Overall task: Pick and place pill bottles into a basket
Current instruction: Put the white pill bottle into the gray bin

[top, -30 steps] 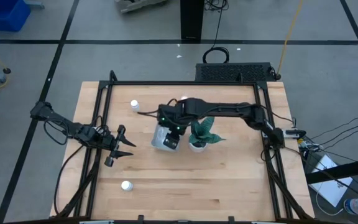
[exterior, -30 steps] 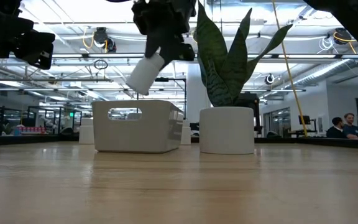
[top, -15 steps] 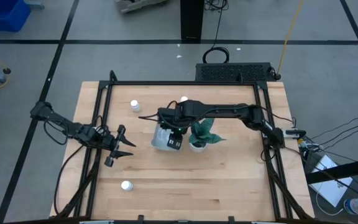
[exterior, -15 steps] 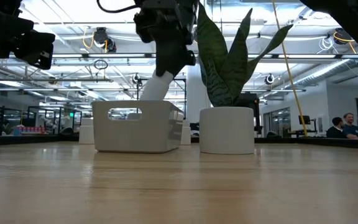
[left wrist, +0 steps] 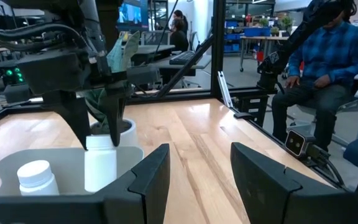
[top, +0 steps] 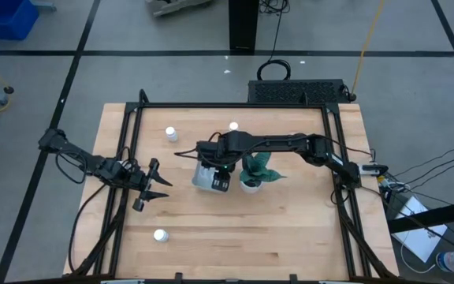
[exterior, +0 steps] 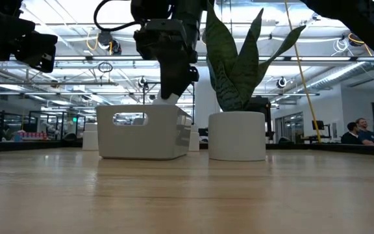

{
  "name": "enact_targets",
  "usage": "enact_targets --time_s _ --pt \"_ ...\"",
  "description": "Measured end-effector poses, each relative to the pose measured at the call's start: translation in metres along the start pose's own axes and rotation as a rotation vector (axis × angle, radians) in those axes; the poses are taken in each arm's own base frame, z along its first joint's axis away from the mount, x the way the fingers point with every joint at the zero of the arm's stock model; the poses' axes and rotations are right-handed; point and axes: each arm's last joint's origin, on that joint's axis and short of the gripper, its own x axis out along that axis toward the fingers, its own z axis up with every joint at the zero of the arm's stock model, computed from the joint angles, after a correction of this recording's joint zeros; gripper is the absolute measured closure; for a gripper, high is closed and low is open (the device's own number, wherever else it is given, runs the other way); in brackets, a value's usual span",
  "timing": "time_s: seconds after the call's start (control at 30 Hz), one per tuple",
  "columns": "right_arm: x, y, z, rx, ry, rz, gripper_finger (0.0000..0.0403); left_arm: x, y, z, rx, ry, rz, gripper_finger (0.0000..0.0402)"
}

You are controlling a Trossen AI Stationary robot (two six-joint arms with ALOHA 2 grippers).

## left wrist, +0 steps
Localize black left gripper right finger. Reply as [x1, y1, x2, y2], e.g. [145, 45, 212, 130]
[230, 142, 354, 224]

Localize white metal corner bracket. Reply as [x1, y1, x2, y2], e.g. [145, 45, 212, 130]
[217, 70, 233, 109]

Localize white round plant pot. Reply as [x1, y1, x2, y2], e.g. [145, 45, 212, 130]
[89, 119, 140, 149]

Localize person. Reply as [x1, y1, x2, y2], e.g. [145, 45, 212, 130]
[172, 9, 189, 35]
[271, 0, 358, 152]
[169, 19, 190, 53]

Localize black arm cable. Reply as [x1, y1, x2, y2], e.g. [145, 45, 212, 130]
[0, 21, 88, 52]

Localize silver table-level camera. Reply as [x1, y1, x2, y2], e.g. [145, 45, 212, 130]
[283, 128, 317, 157]

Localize wall display screen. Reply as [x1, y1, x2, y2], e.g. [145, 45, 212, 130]
[117, 0, 149, 32]

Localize white plastic pill bottle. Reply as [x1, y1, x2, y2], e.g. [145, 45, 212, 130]
[16, 159, 60, 197]
[84, 135, 118, 194]

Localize small potted plant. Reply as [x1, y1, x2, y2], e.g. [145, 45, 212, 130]
[280, 15, 293, 37]

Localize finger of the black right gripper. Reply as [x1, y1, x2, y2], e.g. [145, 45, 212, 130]
[42, 90, 91, 151]
[104, 83, 133, 147]

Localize grey office desk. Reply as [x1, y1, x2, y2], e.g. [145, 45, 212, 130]
[126, 44, 213, 71]

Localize wooden work table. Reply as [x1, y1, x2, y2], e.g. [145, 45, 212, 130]
[239, 35, 289, 73]

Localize black computer keyboard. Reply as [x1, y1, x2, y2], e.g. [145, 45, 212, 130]
[168, 50, 196, 66]

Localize white plastic handled basket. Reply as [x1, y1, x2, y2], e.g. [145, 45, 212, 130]
[0, 146, 145, 198]

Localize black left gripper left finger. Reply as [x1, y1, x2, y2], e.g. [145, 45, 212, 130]
[103, 143, 171, 224]

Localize blue storage bin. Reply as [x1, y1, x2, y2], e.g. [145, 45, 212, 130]
[243, 27, 272, 37]

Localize green snake plant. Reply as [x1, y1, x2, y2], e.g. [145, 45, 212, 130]
[84, 30, 141, 135]

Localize black camera cable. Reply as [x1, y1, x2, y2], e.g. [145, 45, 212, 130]
[306, 144, 346, 187]

